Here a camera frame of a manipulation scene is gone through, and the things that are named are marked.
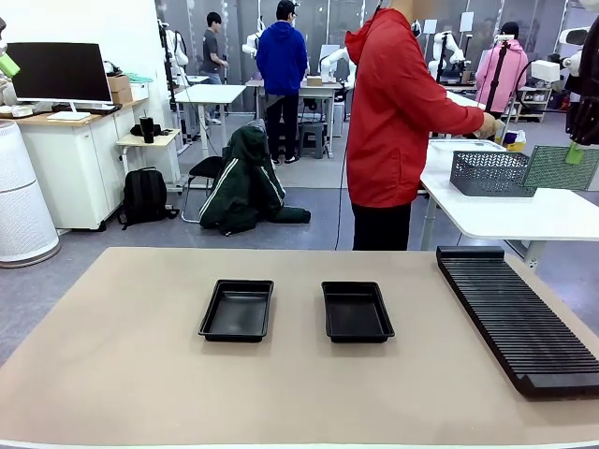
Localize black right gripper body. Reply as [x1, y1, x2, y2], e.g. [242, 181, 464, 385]
[577, 32, 599, 111]

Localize green perforated circuit board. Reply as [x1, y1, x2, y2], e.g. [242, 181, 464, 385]
[520, 144, 599, 192]

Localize black plastic ESD tray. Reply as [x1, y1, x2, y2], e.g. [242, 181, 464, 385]
[320, 280, 396, 344]
[197, 279, 275, 344]

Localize red-sleeved right forearm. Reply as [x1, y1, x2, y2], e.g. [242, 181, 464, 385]
[437, 100, 487, 138]

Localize person's right hand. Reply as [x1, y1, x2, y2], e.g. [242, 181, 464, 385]
[480, 113, 505, 141]

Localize black computer monitor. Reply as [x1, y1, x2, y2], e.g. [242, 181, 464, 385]
[5, 41, 113, 122]

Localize yellow purple package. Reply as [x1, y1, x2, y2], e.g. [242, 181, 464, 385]
[503, 130, 528, 152]

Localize person in pink hoodie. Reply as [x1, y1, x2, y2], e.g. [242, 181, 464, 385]
[475, 21, 529, 121]

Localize black keyboard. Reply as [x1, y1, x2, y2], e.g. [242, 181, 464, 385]
[51, 102, 123, 116]

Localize gray plastic basket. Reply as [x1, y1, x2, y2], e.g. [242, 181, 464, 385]
[449, 150, 539, 197]

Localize black tripod stand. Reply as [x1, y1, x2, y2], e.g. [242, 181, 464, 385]
[484, 39, 511, 118]

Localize white plastic bin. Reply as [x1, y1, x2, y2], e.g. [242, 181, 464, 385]
[428, 138, 509, 153]

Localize small cardboard box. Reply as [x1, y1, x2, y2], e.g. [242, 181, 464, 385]
[106, 73, 134, 105]

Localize white cabinet desk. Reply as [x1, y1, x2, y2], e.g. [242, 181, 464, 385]
[0, 97, 151, 231]

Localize white background table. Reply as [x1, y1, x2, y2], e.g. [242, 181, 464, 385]
[444, 91, 488, 113]

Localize white cylindrical air purifier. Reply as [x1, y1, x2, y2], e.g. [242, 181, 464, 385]
[0, 119, 62, 268]

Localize black tumbler with straw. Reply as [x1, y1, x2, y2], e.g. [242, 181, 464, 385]
[139, 110, 156, 144]

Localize small wooden side table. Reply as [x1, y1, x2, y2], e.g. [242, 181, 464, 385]
[115, 128, 184, 196]

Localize black slotted board rack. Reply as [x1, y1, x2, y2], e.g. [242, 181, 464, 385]
[435, 245, 599, 401]

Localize person in red jacket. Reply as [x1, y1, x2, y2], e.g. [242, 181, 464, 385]
[344, 0, 469, 253]

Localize black backpack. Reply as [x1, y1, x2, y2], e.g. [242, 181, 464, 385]
[119, 167, 181, 231]

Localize white standing desk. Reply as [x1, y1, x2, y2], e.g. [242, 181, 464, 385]
[173, 83, 248, 141]

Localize person in gray shirt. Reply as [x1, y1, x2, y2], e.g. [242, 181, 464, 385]
[201, 11, 230, 125]

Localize black folding chair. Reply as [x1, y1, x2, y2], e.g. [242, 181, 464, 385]
[181, 147, 235, 225]

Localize gray plastic stool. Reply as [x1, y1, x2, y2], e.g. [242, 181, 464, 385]
[298, 120, 328, 159]

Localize gray workbench desk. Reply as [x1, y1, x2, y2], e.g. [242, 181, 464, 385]
[245, 77, 345, 151]

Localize dark green striped jacket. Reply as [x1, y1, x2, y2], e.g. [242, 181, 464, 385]
[198, 124, 313, 237]

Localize person in blue hoodie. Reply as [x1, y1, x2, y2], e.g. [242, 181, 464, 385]
[256, 0, 309, 166]

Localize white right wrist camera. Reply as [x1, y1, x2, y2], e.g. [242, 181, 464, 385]
[559, 26, 592, 72]

